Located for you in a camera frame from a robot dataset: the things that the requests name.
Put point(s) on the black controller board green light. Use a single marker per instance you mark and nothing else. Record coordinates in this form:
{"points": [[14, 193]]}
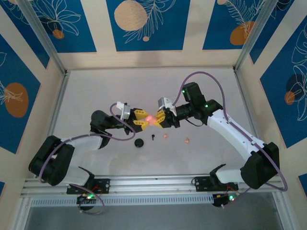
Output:
{"points": [[84, 198], [219, 200]]}

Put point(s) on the aluminium side table rail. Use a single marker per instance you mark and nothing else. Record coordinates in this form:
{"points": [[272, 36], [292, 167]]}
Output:
{"points": [[246, 103], [60, 100]]}

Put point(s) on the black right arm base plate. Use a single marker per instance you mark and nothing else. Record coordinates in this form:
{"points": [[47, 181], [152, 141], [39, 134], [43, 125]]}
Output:
{"points": [[202, 183]]}

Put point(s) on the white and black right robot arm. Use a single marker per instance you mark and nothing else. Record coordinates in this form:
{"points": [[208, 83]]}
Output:
{"points": [[230, 129]]}

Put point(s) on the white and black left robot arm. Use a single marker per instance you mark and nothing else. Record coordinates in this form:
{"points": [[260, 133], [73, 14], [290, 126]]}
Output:
{"points": [[84, 143]]}

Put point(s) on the black round charging case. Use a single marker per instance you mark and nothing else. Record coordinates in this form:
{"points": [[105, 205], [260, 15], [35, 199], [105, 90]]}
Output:
{"points": [[138, 142]]}

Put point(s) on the aluminium frame post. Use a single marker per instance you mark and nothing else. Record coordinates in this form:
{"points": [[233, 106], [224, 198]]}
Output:
{"points": [[256, 31], [40, 36]]}

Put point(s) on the aluminium front frame rail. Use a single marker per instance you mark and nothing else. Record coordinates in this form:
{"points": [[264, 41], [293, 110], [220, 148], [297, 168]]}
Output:
{"points": [[153, 184]]}

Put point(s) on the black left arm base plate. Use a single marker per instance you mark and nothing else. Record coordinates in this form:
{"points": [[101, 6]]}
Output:
{"points": [[104, 185]]}

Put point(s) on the pink earbud charging case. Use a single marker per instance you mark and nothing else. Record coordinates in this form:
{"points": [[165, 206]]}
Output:
{"points": [[150, 118]]}

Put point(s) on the aluminium frame leg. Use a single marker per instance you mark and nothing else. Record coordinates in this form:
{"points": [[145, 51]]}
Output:
{"points": [[283, 210], [22, 215]]}

